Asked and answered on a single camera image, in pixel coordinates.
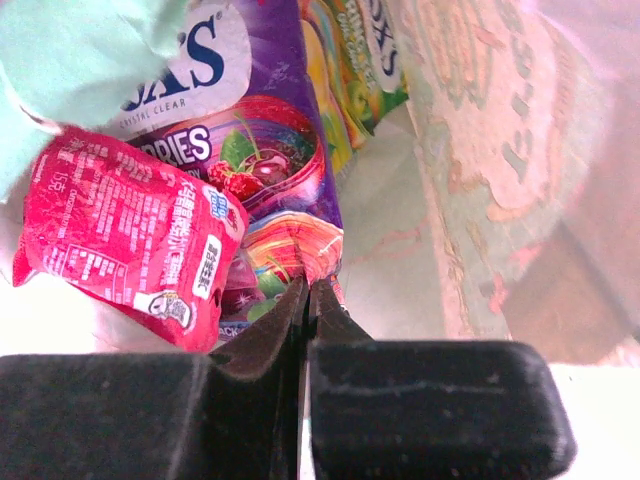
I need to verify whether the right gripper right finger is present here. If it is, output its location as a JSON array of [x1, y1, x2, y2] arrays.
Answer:
[[308, 281, 577, 479]]

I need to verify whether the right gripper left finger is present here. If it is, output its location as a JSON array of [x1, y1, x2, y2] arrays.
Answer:
[[1, 279, 308, 479]]

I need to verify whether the green patterned paper bag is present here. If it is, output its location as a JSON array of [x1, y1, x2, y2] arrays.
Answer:
[[0, 0, 640, 366]]

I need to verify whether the purple berries candy packet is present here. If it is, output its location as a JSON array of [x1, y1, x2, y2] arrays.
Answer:
[[106, 1, 344, 341]]

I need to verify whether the green fruit candy packet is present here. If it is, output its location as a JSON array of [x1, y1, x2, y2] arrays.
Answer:
[[298, 0, 408, 175]]

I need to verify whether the small red snack packet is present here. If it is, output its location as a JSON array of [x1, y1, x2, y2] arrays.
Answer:
[[12, 126, 249, 353]]

